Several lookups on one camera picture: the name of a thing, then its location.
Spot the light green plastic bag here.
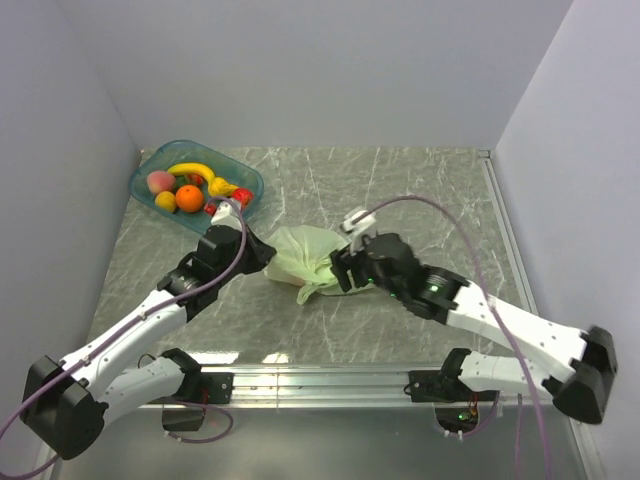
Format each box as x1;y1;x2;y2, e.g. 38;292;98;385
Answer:
264;225;348;305

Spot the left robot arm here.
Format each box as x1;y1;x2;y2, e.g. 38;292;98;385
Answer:
20;226;276;460

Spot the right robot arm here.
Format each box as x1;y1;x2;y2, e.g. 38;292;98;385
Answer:
330;233;618;425

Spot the orange fruit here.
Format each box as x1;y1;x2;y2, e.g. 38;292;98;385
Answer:
175;185;205;213

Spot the yellow pear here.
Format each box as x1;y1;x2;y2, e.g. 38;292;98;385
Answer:
207;176;238;198

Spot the small yellow lemon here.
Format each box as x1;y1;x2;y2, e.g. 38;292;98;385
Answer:
155;191;177;213

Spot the small red strawberry behind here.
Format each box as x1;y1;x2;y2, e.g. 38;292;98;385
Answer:
177;174;204;187

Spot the yellow banana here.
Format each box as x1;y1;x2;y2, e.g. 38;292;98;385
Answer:
167;162;216;183

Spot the pink peach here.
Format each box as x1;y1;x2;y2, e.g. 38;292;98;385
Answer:
146;170;176;196

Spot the blue transparent plastic tray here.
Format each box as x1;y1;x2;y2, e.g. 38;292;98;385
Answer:
128;140;264;234

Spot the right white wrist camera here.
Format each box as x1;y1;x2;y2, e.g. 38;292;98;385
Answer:
340;208;378;255

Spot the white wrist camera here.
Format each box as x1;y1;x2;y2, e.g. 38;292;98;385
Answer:
203;198;242;230
340;208;378;255

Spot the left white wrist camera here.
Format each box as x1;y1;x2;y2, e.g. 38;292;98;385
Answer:
203;198;242;230

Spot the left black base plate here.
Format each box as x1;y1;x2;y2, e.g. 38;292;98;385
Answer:
189;372;234;405

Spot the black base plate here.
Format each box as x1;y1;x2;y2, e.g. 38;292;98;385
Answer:
189;372;234;405
403;370;499;404

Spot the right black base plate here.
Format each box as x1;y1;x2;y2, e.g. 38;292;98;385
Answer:
403;370;499;404

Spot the aluminium mounting rail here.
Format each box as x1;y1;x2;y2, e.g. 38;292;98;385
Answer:
161;355;530;408

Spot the right side aluminium rail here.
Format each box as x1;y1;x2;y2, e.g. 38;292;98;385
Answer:
477;150;539;315

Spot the black box under rail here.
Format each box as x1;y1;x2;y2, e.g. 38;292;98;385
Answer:
161;406;206;433

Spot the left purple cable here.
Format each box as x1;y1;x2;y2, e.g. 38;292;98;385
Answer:
0;197;249;479

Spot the purple cable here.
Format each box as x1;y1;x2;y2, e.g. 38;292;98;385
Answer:
0;197;249;479
352;194;556;480

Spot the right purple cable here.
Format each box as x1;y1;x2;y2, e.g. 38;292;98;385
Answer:
352;194;556;480

